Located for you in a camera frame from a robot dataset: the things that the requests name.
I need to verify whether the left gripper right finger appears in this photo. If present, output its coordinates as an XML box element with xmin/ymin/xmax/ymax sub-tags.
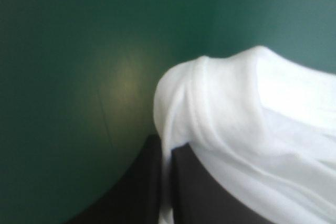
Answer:
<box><xmin>171</xmin><ymin>142</ymin><xmax>265</xmax><ymax>224</ymax></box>

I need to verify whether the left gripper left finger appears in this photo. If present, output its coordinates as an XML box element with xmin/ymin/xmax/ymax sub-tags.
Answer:
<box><xmin>67</xmin><ymin>133</ymin><xmax>164</xmax><ymax>224</ymax></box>

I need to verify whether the white T-shirt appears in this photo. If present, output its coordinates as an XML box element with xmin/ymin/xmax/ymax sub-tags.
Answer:
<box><xmin>152</xmin><ymin>46</ymin><xmax>336</xmax><ymax>224</ymax></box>

